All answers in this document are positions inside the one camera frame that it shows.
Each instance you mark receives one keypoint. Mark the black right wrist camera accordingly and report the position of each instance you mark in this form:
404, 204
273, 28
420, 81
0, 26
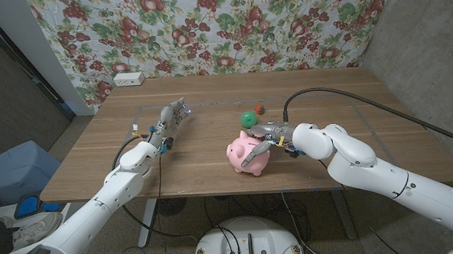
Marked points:
292, 151

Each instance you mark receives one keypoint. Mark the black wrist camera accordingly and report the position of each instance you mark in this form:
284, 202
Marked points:
168, 143
292, 151

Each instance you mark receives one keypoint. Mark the blue grey plastic bin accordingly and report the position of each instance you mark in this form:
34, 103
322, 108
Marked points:
18, 170

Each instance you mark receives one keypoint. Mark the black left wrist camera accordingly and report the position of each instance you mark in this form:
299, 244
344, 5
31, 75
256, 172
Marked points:
168, 143

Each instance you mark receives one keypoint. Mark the green ball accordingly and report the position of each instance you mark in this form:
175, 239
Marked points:
248, 119

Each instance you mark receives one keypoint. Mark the white metal table leg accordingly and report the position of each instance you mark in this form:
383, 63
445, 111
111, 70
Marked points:
146, 226

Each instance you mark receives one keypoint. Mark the small red brown ball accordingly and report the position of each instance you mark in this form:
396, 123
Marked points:
259, 110

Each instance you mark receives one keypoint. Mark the black antenna stick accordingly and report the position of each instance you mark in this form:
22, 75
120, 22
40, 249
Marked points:
250, 246

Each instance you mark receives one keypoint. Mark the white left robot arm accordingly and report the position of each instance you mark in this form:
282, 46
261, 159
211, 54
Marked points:
92, 217

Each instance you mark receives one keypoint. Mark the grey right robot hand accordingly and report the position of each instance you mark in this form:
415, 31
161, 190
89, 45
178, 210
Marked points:
276, 132

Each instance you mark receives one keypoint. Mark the fruit print backdrop cloth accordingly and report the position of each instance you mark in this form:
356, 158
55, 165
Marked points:
214, 28

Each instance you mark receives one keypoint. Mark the black round floor fan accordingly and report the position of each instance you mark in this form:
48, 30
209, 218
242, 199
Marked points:
170, 206

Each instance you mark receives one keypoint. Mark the blue black pad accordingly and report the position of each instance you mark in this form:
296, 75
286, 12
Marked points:
27, 206

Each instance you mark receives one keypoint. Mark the pink plastic piggy bank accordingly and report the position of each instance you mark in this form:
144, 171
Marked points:
259, 165

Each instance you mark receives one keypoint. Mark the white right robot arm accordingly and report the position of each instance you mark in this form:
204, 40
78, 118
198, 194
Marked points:
366, 167

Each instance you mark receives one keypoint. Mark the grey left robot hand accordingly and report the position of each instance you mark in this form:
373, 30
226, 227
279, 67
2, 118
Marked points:
169, 122

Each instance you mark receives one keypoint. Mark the white power strip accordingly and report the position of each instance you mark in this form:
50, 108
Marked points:
128, 79

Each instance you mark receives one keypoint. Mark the white robot torso base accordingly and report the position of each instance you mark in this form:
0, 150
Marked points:
261, 232

